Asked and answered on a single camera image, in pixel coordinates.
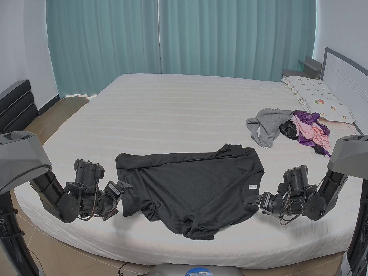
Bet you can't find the black T-shirt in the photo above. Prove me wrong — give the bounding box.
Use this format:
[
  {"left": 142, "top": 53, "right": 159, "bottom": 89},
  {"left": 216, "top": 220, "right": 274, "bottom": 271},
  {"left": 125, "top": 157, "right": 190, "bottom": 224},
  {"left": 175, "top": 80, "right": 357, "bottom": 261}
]
[{"left": 115, "top": 143, "right": 265, "bottom": 240}]

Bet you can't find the black chest of drawers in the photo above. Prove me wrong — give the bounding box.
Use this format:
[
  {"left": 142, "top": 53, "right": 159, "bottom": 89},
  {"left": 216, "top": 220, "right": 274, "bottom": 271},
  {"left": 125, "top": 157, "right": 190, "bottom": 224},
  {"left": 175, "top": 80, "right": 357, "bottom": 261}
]
[{"left": 0, "top": 79, "right": 39, "bottom": 134}]

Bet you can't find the bed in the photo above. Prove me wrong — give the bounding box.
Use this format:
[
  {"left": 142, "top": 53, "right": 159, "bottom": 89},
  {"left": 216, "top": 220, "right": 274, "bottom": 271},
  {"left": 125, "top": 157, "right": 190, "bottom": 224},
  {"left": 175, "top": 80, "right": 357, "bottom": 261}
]
[{"left": 14, "top": 47, "right": 368, "bottom": 269}]

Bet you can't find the grey bedside table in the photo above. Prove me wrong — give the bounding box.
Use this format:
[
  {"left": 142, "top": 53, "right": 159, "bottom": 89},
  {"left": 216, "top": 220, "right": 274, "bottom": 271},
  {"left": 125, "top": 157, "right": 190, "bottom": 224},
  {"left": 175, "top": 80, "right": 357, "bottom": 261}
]
[{"left": 282, "top": 55, "right": 322, "bottom": 80}]

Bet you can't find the black cable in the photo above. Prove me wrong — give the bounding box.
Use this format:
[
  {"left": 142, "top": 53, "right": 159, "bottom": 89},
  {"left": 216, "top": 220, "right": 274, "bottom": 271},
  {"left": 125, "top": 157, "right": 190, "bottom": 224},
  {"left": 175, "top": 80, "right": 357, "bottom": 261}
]
[
  {"left": 279, "top": 214, "right": 303, "bottom": 227},
  {"left": 119, "top": 262, "right": 153, "bottom": 276}
]

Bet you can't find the blue-green curtain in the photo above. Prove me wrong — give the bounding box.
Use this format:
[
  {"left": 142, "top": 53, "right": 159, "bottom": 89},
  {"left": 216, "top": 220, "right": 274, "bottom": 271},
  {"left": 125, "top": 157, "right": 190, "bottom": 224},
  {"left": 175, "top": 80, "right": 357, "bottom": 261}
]
[
  {"left": 158, "top": 0, "right": 317, "bottom": 81},
  {"left": 46, "top": 0, "right": 162, "bottom": 99}
]

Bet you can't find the grey garment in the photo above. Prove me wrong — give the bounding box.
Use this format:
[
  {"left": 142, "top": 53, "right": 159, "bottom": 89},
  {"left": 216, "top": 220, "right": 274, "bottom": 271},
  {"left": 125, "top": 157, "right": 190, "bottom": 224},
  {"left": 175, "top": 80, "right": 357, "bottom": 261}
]
[{"left": 246, "top": 107, "right": 294, "bottom": 149}]

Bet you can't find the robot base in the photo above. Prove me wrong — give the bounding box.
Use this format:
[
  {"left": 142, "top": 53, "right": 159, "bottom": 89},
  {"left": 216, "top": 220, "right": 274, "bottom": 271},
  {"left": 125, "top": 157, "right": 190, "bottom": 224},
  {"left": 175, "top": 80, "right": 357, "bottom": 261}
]
[{"left": 147, "top": 264, "right": 240, "bottom": 276}]

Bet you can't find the pile of clothes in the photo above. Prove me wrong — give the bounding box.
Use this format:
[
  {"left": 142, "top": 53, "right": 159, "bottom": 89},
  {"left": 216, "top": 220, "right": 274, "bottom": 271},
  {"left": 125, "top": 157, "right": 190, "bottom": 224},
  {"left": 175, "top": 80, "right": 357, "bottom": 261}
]
[{"left": 279, "top": 110, "right": 332, "bottom": 157}]

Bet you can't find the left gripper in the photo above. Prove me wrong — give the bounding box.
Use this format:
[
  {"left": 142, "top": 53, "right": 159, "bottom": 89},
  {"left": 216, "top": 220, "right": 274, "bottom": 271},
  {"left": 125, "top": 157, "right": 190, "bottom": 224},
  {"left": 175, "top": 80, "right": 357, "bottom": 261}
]
[{"left": 96, "top": 182, "right": 134, "bottom": 215}]

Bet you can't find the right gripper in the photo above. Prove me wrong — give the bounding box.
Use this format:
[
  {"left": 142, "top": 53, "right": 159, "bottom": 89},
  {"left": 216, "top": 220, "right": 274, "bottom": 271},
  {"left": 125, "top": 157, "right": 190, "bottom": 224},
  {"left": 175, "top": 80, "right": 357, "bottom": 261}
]
[{"left": 244, "top": 193, "right": 288, "bottom": 217}]

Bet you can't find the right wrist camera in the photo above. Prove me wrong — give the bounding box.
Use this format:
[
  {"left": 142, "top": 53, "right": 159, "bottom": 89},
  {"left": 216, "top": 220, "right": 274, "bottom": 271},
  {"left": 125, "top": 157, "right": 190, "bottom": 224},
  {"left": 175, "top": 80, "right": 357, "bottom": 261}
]
[{"left": 260, "top": 209, "right": 281, "bottom": 219}]

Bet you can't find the white printed pillow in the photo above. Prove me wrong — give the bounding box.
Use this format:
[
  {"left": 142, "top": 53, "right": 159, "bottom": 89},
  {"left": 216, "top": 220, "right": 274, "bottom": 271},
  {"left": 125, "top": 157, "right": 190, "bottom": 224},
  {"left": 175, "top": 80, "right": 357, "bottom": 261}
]
[{"left": 281, "top": 76, "right": 356, "bottom": 124}]

